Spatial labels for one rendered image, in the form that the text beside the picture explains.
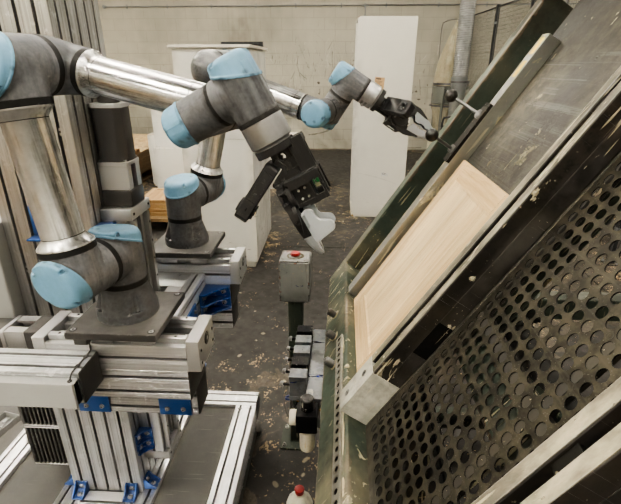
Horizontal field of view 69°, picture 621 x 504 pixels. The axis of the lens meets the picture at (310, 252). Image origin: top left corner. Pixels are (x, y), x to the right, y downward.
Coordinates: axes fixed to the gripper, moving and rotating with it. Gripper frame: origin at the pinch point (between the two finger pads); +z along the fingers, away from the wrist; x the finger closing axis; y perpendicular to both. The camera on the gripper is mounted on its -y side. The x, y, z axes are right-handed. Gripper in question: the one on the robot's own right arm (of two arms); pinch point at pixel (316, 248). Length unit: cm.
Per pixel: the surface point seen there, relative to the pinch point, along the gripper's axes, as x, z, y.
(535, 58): 61, -3, 65
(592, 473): -44, 16, 23
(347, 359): 23.4, 39.8, -12.5
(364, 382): 2.1, 32.6, -5.4
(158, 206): 372, 11, -213
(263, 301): 216, 94, -104
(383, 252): 62, 32, 5
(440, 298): 2.1, 20.5, 16.3
